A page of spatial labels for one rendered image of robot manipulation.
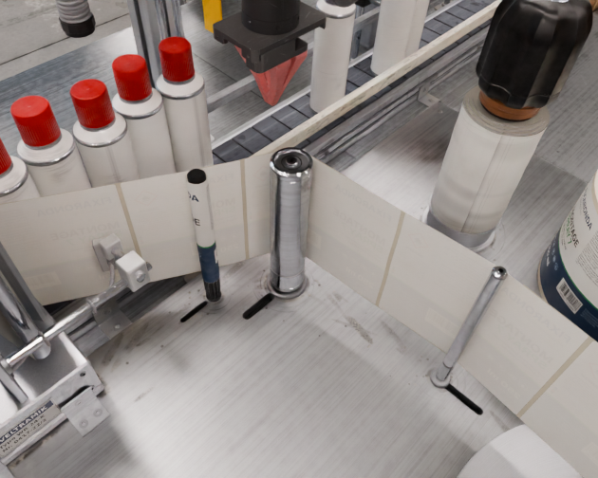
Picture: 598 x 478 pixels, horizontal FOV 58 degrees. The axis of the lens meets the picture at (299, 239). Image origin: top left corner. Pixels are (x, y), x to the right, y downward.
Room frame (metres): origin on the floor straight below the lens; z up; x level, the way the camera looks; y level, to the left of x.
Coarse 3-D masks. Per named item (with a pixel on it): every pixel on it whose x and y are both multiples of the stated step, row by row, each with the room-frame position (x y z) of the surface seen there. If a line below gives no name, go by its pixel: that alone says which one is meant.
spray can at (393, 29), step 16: (384, 0) 0.77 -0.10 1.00; (400, 0) 0.76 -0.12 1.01; (416, 0) 0.77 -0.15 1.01; (384, 16) 0.77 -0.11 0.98; (400, 16) 0.76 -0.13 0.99; (384, 32) 0.77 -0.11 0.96; (400, 32) 0.76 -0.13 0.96; (384, 48) 0.76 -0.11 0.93; (400, 48) 0.76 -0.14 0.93; (384, 64) 0.76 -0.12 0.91
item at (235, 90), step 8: (376, 8) 0.83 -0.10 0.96; (360, 16) 0.80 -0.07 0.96; (368, 16) 0.80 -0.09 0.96; (376, 16) 0.82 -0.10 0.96; (360, 24) 0.79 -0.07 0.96; (368, 24) 0.80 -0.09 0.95; (312, 48) 0.71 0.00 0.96; (248, 80) 0.62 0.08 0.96; (232, 88) 0.60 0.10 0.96; (240, 88) 0.60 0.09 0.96; (248, 88) 0.61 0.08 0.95; (216, 96) 0.58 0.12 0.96; (224, 96) 0.58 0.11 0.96; (232, 96) 0.59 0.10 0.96; (208, 104) 0.56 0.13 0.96; (216, 104) 0.57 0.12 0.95; (208, 112) 0.56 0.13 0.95
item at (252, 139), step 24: (480, 0) 1.05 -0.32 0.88; (432, 24) 0.95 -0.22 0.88; (456, 24) 0.95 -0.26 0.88; (360, 72) 0.78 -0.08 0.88; (408, 72) 0.79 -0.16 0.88; (264, 120) 0.64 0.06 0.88; (288, 120) 0.64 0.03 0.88; (336, 120) 0.65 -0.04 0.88; (240, 144) 0.58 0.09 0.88; (264, 144) 0.58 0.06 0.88; (48, 312) 0.29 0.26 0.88
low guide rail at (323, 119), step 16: (480, 16) 0.92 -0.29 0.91; (448, 32) 0.86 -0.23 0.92; (464, 32) 0.88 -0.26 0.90; (432, 48) 0.81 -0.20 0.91; (400, 64) 0.75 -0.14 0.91; (416, 64) 0.78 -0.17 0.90; (384, 80) 0.71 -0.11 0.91; (352, 96) 0.66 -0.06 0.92; (368, 96) 0.69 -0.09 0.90; (320, 112) 0.62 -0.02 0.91; (336, 112) 0.63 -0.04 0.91; (304, 128) 0.58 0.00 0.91; (320, 128) 0.61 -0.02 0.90; (272, 144) 0.55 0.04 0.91; (288, 144) 0.56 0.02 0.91
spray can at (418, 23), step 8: (424, 0) 0.82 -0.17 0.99; (416, 8) 0.81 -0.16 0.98; (424, 8) 0.82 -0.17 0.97; (416, 16) 0.82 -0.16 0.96; (424, 16) 0.83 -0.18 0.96; (416, 24) 0.82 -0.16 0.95; (416, 32) 0.82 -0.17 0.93; (408, 40) 0.81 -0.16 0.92; (416, 40) 0.82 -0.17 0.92; (408, 48) 0.82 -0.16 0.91; (416, 48) 0.82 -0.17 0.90
